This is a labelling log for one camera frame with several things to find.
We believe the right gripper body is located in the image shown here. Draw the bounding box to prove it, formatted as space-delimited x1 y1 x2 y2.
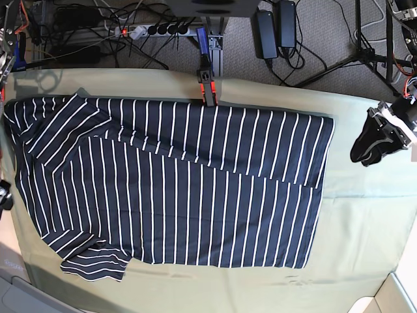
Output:
0 179 13 212

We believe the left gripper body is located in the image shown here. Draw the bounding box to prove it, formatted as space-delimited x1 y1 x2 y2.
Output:
368 100 416 153

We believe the navy white striped T-shirt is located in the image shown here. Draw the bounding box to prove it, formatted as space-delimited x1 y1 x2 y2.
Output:
4 94 335 281

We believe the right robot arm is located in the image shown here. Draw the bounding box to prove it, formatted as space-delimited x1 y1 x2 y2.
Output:
1 1 394 111

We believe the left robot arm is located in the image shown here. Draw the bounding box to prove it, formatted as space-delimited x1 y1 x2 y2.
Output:
351 1 416 167

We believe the black tripod stand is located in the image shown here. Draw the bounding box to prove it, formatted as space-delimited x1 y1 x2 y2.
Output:
295 1 410 97

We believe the blue clamp at left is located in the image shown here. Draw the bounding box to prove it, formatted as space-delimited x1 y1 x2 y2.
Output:
12 32 27 72

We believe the black power adapter right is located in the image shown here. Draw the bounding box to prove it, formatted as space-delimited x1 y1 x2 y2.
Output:
276 1 296 48

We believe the black power adapter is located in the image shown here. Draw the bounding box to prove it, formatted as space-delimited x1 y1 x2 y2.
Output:
276 1 296 48
251 10 278 59

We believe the black power adapter left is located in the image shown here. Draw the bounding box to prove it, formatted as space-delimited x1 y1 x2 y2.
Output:
251 10 278 59

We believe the white power strip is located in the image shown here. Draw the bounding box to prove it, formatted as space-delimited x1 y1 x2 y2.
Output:
113 22 197 40

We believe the black box under table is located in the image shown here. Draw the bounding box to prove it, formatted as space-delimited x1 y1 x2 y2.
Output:
166 0 261 17

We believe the aluminium extrusion post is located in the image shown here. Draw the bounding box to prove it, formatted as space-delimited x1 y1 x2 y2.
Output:
201 16 229 77

